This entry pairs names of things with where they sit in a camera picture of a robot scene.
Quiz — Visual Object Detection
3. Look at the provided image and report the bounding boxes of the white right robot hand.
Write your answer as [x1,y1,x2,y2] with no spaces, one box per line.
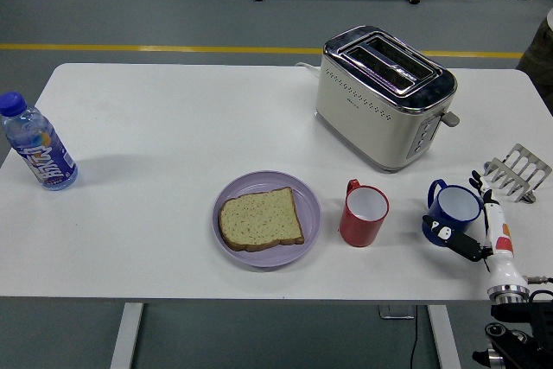
[422,170,531,292]

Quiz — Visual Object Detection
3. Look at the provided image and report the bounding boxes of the blue enamel cup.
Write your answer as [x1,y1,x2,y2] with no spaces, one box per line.
[422,178,484,248]

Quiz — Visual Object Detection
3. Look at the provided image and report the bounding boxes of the red enamel cup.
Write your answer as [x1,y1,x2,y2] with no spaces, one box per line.
[339,178,391,248]

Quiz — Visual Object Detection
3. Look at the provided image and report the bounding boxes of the slice of bread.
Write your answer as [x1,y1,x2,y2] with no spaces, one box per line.
[218,187,306,252]

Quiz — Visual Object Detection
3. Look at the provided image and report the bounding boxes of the steel toast rack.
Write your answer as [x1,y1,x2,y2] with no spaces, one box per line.
[482,143,553,204]

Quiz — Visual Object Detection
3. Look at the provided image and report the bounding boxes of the cream and chrome toaster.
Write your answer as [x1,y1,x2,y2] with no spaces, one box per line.
[315,25,461,173]

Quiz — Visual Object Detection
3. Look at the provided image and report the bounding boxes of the purple round plate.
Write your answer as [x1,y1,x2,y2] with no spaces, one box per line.
[212,170,323,270]

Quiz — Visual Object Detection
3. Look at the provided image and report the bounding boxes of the person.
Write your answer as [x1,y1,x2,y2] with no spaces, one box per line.
[516,10,553,115]

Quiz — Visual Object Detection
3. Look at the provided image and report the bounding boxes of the blue-capped water bottle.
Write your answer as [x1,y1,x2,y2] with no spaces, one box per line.
[0,91,79,192]

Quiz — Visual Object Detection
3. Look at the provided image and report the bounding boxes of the black cable under table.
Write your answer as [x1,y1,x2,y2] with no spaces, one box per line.
[409,304,421,369]

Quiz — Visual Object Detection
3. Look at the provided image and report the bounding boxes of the grey bracket under table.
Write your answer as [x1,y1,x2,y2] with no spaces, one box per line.
[378,304,415,321]

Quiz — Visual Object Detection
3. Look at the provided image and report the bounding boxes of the white toaster cord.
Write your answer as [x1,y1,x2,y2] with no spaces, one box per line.
[295,61,321,77]

